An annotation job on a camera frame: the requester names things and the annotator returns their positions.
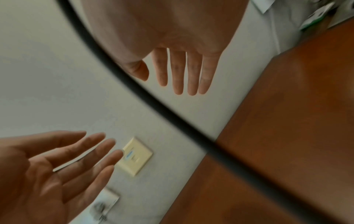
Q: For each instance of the person's right hand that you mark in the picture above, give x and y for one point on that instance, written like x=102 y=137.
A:
x=171 y=26

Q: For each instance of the person's left hand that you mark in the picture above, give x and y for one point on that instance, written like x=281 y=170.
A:
x=36 y=181

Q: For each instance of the low wooden television stand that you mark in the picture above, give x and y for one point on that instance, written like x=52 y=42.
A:
x=315 y=30

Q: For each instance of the green white box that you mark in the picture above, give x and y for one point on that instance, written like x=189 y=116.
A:
x=315 y=18

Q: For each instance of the red-brown wooden table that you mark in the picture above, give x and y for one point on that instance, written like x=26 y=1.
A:
x=290 y=109

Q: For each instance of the white wall socket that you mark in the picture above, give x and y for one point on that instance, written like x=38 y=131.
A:
x=109 y=198

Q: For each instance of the yellow wall plate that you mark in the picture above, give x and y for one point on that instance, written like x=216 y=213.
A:
x=137 y=156

